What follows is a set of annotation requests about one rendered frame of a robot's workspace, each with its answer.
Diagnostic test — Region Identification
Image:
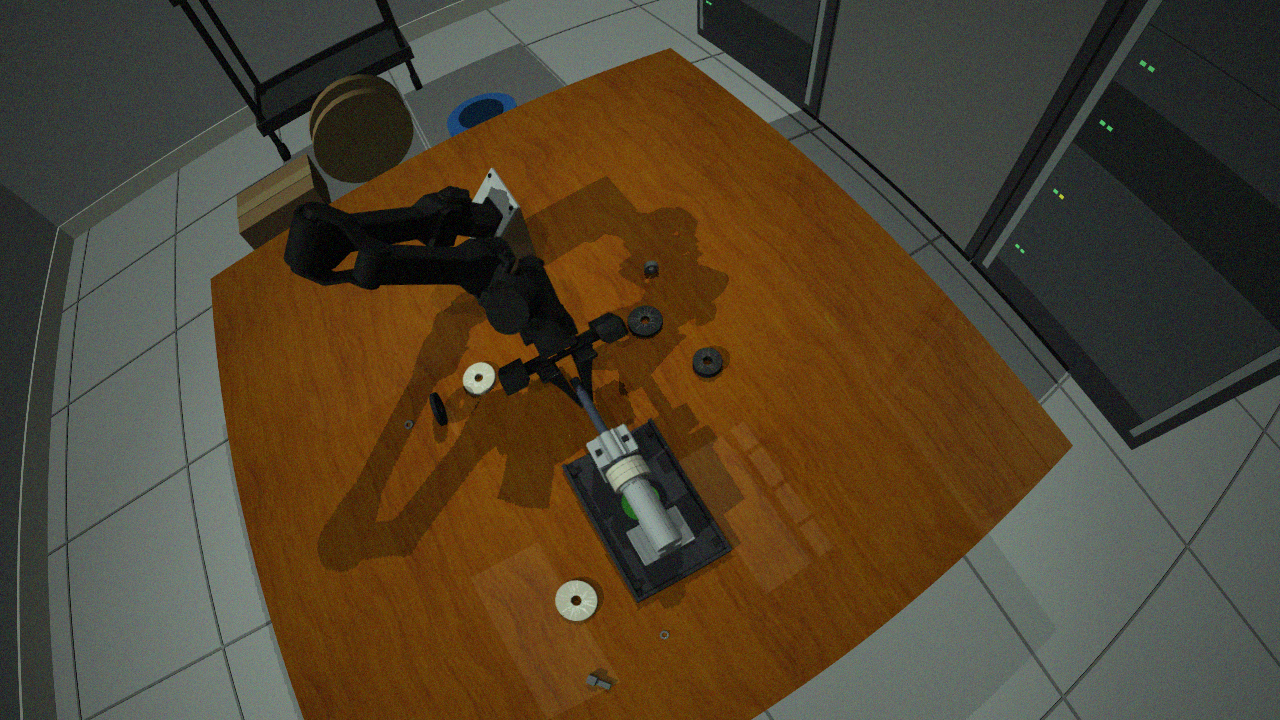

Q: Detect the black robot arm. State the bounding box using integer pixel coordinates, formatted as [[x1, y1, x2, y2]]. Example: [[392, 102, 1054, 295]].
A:
[[284, 186, 558, 346]]

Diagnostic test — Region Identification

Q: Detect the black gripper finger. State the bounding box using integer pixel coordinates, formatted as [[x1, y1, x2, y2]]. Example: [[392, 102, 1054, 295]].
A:
[[571, 348, 598, 401], [541, 365, 582, 409]]

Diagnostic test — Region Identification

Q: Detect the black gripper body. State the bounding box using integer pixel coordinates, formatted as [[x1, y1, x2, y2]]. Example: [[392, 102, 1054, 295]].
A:
[[498, 299, 628, 396]]

